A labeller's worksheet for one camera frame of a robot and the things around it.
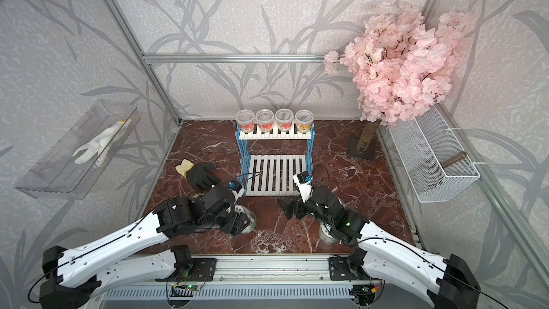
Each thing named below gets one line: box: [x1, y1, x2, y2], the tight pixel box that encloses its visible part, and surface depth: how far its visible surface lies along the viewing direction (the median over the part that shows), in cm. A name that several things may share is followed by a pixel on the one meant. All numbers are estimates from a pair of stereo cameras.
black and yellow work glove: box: [174, 158, 220, 193], surface depth 100 cm
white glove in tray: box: [72, 119, 133, 169], surface depth 69 cm
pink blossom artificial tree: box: [323, 1, 477, 161], surface depth 68 cm
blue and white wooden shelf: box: [234, 123, 316, 197], surface depth 101 cm
